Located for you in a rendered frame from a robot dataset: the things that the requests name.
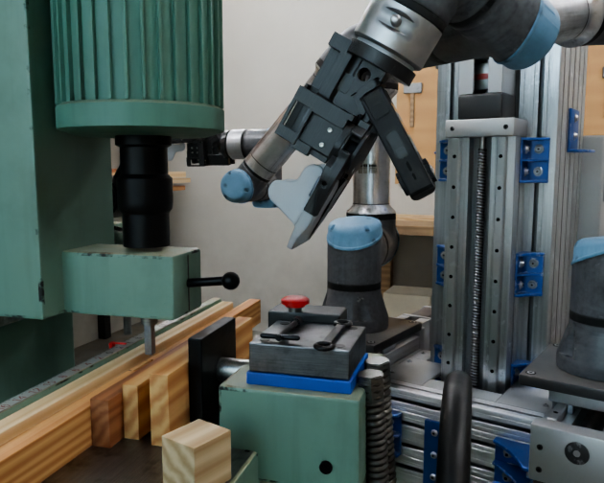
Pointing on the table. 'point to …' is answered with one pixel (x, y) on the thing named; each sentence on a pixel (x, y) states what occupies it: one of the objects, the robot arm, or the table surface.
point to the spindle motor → (138, 67)
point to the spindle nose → (145, 190)
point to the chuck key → (286, 332)
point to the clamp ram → (211, 366)
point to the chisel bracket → (131, 282)
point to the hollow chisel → (150, 339)
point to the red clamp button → (294, 301)
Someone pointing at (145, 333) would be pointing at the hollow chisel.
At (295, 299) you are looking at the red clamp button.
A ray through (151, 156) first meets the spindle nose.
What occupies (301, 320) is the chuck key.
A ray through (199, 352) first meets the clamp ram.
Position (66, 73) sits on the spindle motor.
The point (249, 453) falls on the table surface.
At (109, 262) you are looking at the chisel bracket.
